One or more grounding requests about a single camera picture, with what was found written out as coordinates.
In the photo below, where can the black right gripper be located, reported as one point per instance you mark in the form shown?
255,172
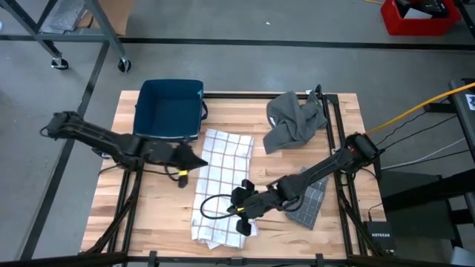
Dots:
256,204

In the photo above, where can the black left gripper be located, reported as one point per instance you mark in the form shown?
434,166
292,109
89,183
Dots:
167,154

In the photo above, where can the white red-checked towel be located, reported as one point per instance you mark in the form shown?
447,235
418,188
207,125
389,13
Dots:
222,167

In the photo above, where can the dark grey white-grid towel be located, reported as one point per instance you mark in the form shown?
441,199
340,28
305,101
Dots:
311,207

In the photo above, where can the plain grey towel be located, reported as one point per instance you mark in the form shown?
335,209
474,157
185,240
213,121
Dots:
293,122

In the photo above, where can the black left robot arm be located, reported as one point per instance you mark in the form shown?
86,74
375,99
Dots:
96,137

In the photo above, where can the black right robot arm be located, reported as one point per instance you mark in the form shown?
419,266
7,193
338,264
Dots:
326,165

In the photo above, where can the navy blue fabric bin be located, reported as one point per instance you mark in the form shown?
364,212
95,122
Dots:
168,109

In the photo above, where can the grey metal cart with casters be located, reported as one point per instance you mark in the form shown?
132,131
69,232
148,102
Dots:
104,26

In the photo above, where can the black equipment stand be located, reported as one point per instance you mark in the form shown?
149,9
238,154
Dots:
415,200

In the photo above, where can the brown cardboard box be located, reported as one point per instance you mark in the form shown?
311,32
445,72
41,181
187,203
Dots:
118,15

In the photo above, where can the silver padded bag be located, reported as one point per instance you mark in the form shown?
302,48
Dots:
68,15

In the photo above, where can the red plastic crate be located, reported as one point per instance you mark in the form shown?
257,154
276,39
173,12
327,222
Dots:
393,26

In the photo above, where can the black electronic device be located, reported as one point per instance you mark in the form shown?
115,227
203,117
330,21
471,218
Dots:
430,7

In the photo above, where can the black aluminium table frame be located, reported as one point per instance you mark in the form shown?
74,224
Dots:
345,230

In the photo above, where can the black Netgear network switch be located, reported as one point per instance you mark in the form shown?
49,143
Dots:
380,237

